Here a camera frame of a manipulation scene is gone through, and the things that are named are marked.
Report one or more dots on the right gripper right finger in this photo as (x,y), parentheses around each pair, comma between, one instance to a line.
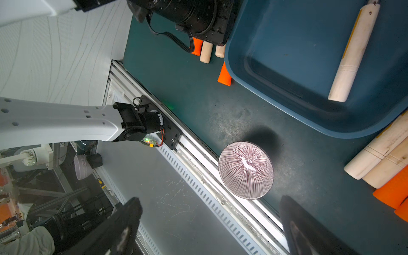
(305,235)

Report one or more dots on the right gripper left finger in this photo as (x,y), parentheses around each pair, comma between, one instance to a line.
(115,236)

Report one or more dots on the purple striped bowl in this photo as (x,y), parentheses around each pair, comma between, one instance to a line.
(246,170)

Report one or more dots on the blue plastic storage box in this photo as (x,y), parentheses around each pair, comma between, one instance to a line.
(287,53)

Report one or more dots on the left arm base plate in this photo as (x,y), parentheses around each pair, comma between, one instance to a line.
(160,130)

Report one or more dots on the orange sickle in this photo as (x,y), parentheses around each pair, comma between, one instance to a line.
(395,191)
(402,210)
(198,44)
(224,77)

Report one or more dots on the aluminium front rail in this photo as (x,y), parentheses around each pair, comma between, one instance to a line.
(262,226)

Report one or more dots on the slotted cable duct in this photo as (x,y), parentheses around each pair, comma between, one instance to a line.
(200,216)

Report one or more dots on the orange sickle beside box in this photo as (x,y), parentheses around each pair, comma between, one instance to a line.
(224,77)

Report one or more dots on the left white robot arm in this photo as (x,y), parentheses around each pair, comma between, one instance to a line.
(55,60)

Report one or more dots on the wooden sickle left group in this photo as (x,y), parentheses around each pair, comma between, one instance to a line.
(206,52)

